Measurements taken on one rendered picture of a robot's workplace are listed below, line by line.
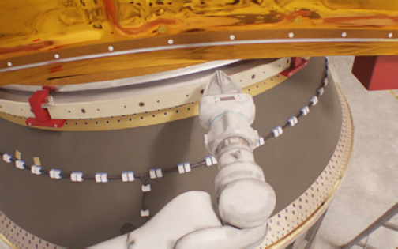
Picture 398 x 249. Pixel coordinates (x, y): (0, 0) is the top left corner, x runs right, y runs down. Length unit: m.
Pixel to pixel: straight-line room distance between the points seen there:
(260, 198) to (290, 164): 0.68
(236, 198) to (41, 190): 0.78
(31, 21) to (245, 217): 0.64
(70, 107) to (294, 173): 0.75
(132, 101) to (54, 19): 0.28
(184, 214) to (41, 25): 0.57
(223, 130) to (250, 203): 0.15
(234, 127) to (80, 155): 0.54
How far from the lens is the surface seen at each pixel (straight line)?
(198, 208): 0.37
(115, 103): 0.74
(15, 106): 0.91
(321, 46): 0.83
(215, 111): 0.51
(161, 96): 0.73
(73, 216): 0.99
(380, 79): 1.04
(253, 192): 0.36
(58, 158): 0.93
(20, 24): 0.78
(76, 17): 0.73
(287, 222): 1.07
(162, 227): 0.37
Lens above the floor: 2.10
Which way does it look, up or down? 39 degrees down
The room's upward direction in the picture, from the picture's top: 5 degrees counter-clockwise
